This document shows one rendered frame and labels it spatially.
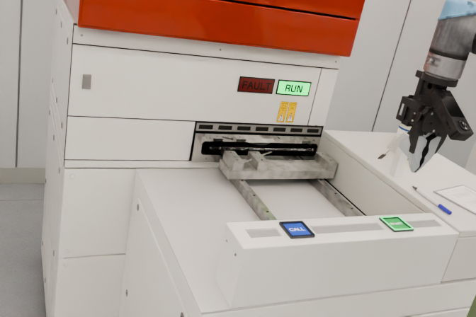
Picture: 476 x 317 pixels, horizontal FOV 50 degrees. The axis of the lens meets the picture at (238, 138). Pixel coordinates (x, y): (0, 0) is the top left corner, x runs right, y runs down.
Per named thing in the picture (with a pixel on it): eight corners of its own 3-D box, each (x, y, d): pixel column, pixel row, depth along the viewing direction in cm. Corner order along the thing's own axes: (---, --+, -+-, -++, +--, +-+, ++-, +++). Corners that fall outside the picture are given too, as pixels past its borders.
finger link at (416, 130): (419, 151, 109) (431, 112, 106) (424, 154, 108) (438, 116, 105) (402, 150, 107) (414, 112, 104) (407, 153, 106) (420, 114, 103)
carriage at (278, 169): (218, 168, 153) (219, 158, 152) (320, 168, 168) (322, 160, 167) (227, 180, 147) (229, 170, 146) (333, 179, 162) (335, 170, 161)
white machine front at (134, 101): (63, 164, 144) (73, 22, 130) (309, 165, 177) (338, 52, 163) (64, 169, 141) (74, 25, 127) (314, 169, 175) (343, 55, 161)
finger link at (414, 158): (399, 163, 114) (411, 124, 111) (417, 174, 109) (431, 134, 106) (389, 163, 113) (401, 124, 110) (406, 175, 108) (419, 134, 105)
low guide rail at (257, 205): (223, 172, 159) (224, 163, 158) (229, 172, 160) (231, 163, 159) (298, 269, 117) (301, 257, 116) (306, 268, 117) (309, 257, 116)
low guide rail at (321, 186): (297, 171, 170) (299, 163, 169) (303, 171, 171) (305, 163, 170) (391, 260, 128) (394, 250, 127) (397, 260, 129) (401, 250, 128)
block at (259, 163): (246, 159, 156) (248, 150, 155) (256, 159, 157) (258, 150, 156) (256, 170, 149) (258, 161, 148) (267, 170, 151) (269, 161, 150)
